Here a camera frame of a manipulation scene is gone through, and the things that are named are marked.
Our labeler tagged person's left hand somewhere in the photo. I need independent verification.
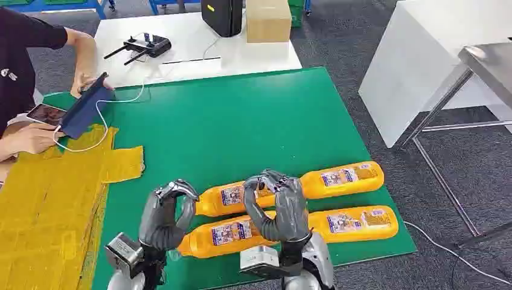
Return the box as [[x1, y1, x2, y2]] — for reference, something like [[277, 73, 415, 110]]
[[71, 72, 115, 99]]

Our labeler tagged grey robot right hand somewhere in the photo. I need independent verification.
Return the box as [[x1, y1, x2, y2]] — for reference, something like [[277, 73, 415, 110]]
[[243, 169, 313, 244]]

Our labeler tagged person's right hand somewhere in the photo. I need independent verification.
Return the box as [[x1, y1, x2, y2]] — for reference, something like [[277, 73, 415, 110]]
[[8, 123, 66, 156]]

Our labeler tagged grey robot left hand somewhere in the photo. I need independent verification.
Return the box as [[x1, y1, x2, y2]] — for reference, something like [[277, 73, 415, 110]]
[[138, 179, 200, 252]]

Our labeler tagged orange drink bottle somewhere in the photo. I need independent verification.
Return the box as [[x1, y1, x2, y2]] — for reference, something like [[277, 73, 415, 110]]
[[177, 211, 281, 260], [299, 161, 385, 200], [195, 181, 277, 218], [307, 205, 400, 244]]

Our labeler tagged smartphone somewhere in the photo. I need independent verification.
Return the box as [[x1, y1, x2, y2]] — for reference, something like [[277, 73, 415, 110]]
[[27, 103, 68, 127]]

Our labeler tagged tablet in blue case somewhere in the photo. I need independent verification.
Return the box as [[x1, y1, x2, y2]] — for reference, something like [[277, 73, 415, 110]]
[[60, 72, 117, 140]]

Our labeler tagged person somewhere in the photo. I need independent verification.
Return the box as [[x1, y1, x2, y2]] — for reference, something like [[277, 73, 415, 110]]
[[0, 7, 69, 137]]

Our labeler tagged black remote controller with antennas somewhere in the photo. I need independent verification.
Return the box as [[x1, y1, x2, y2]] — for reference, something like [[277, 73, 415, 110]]
[[103, 33, 173, 66]]

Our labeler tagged yellow sheet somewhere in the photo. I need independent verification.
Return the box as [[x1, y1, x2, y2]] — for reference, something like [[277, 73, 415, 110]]
[[0, 124, 145, 290]]

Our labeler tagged green table mat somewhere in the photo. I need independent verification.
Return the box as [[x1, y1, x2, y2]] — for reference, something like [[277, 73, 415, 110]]
[[42, 66, 418, 290]]

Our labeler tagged white table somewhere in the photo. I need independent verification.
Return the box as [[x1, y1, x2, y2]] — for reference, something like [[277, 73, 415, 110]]
[[86, 11, 302, 89]]

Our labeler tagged black speaker box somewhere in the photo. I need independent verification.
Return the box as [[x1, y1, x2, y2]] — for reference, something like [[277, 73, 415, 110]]
[[200, 0, 244, 38]]

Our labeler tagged cardboard box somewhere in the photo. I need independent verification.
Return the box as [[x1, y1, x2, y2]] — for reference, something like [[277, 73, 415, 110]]
[[245, 0, 293, 44]]

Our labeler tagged green crate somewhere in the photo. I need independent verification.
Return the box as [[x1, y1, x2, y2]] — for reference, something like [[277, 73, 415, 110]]
[[287, 0, 307, 28]]

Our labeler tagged white panel board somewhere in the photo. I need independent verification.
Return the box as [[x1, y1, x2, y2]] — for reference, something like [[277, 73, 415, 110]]
[[357, 0, 512, 149]]

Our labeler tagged steel bench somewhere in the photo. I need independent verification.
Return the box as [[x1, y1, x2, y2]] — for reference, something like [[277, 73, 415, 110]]
[[400, 37, 512, 249]]

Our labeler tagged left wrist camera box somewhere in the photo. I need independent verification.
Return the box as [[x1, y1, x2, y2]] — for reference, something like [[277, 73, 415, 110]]
[[104, 233, 145, 277]]

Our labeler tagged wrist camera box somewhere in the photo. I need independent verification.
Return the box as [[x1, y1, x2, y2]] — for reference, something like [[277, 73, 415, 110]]
[[104, 233, 145, 277], [239, 245, 285, 280]]

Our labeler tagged white charging cable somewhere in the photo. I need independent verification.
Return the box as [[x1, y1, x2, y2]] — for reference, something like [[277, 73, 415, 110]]
[[53, 78, 147, 153]]

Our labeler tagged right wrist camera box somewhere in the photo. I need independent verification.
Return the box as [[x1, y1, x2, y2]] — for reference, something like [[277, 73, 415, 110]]
[[239, 245, 285, 280]]

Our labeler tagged blue metal frame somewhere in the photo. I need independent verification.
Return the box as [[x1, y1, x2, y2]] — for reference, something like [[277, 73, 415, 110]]
[[0, 0, 117, 20]]

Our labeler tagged thin white table cable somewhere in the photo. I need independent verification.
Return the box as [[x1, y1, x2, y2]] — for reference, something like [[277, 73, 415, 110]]
[[202, 36, 220, 60]]

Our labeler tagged white floor cable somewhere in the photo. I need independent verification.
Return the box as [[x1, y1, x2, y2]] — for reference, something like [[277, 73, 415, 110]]
[[404, 221, 512, 286]]

